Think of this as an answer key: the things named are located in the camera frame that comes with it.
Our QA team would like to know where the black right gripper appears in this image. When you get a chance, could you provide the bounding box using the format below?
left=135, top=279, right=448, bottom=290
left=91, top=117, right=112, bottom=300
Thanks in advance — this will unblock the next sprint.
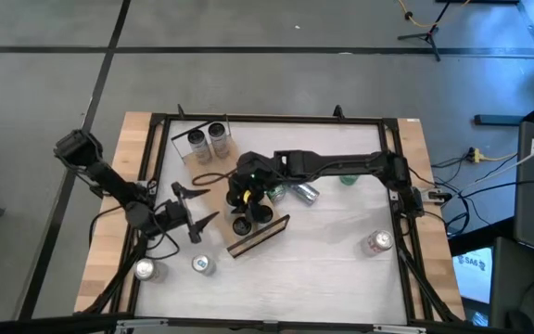
left=226, top=150, right=292, bottom=225

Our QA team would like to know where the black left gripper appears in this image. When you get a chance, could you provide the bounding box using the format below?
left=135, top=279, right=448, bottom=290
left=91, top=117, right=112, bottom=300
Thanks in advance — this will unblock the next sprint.
left=152, top=182, right=221, bottom=245

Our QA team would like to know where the black-top Celsius can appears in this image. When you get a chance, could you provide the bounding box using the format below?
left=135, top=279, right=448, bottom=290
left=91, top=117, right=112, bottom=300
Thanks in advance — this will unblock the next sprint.
left=253, top=204, right=275, bottom=225
left=186, top=128, right=213, bottom=164
left=232, top=216, right=253, bottom=237
left=207, top=121, right=231, bottom=159

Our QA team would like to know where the wooden tray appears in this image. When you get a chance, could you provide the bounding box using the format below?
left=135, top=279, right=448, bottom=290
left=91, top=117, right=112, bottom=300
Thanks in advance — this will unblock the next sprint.
left=170, top=119, right=291, bottom=260

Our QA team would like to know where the silver blue slim can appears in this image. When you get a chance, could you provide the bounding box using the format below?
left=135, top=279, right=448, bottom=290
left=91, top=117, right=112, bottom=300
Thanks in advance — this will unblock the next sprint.
left=289, top=183, right=322, bottom=207

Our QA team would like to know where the green soda can lying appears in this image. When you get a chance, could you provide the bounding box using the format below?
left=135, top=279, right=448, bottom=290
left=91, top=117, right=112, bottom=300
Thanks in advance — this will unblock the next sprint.
left=266, top=184, right=287, bottom=204

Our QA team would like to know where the blue-tab silver-top can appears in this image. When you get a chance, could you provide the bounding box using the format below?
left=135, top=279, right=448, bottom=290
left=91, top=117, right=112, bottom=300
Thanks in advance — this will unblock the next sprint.
left=190, top=252, right=217, bottom=277

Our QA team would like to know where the silver-top slim can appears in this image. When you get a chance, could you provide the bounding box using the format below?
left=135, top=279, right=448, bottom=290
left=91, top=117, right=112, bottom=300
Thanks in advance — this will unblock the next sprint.
left=133, top=257, right=169, bottom=284
left=360, top=229, right=394, bottom=257

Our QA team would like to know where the black rig crossbar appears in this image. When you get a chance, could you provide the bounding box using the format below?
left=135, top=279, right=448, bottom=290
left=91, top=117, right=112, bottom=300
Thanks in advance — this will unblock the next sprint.
left=0, top=311, right=534, bottom=334

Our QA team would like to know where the yellow power strip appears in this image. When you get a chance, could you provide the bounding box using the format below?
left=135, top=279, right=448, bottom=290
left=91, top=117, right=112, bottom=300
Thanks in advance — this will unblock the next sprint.
left=465, top=147, right=487, bottom=164

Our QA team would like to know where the white SA6 sign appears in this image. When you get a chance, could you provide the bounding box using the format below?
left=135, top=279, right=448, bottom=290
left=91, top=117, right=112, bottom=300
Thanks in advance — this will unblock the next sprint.
left=451, top=248, right=493, bottom=305

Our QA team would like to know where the black tripod stand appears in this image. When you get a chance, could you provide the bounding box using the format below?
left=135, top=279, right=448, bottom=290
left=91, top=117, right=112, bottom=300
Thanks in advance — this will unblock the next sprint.
left=396, top=0, right=453, bottom=62

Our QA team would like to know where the black table foot bar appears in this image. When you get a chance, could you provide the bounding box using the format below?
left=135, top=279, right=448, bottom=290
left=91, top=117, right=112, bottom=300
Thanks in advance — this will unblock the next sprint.
left=474, top=113, right=528, bottom=127

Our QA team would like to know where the right wrist cable loop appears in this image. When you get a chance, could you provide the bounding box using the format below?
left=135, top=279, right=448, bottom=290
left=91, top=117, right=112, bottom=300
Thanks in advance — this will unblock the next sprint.
left=191, top=170, right=241, bottom=188

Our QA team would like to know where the black cable bundle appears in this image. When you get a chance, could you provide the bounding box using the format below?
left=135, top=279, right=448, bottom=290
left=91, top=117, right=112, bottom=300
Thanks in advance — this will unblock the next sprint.
left=396, top=217, right=465, bottom=324
left=81, top=217, right=152, bottom=316

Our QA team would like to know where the black metal table frame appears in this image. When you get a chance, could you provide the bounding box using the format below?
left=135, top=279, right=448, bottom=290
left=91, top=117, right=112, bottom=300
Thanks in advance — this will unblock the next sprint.
left=108, top=104, right=435, bottom=326

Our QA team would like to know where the yellow cable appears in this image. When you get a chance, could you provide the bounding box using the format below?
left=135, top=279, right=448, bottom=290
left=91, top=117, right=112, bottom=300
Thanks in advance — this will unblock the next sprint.
left=399, top=0, right=472, bottom=29

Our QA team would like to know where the black floor cable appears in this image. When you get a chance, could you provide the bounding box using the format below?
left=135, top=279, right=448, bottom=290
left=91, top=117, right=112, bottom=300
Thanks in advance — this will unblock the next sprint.
left=461, top=178, right=534, bottom=199

